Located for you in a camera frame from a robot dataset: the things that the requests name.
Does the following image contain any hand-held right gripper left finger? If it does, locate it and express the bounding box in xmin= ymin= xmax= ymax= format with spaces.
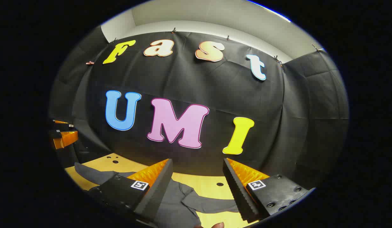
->
xmin=88 ymin=158 xmax=173 ymax=224

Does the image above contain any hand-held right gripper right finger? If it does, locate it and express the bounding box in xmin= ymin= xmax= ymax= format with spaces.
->
xmin=223 ymin=158 xmax=310 ymax=222

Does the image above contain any grey button-up shirt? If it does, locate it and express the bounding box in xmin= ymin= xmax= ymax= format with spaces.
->
xmin=74 ymin=162 xmax=241 ymax=228

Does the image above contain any black backdrop cloth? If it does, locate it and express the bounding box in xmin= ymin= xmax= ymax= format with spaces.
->
xmin=48 ymin=25 xmax=350 ymax=190

